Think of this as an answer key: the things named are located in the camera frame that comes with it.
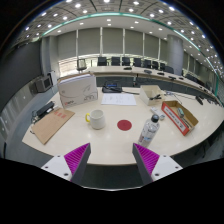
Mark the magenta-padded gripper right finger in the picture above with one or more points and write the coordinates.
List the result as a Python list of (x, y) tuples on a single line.
[(146, 159)]

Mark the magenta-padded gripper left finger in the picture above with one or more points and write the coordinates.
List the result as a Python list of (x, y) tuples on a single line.
[(78, 158)]

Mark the clear plastic bottle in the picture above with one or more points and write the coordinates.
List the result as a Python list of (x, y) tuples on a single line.
[(149, 131)]

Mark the flat round red coaster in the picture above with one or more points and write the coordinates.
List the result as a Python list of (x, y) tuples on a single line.
[(124, 125)]

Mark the brown paper envelope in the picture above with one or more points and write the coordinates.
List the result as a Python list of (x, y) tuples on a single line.
[(51, 125)]

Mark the white remote control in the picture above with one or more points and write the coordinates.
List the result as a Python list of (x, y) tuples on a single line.
[(157, 113)]

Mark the open red-edged cardboard box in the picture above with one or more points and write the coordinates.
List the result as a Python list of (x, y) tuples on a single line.
[(174, 119)]

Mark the grey-green eraser block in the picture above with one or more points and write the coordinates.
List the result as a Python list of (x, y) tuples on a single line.
[(180, 112)]

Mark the small black tool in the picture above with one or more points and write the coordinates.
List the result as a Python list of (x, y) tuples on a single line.
[(155, 97)]

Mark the open white cardboard box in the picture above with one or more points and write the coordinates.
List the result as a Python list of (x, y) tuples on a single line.
[(146, 96)]

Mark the white printed paper sheet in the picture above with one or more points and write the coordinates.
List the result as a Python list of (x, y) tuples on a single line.
[(118, 99)]

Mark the white cardboard paper box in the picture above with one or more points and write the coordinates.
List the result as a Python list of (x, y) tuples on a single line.
[(77, 90)]

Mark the grey boxy monitor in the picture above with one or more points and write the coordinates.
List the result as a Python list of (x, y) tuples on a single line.
[(43, 84)]

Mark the long curved conference desk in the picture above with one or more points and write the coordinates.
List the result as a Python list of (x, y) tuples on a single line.
[(133, 70)]

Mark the single black office chair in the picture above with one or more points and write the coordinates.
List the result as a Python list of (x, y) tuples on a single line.
[(81, 64)]

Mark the ceiling lights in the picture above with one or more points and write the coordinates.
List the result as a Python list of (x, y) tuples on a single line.
[(77, 5)]

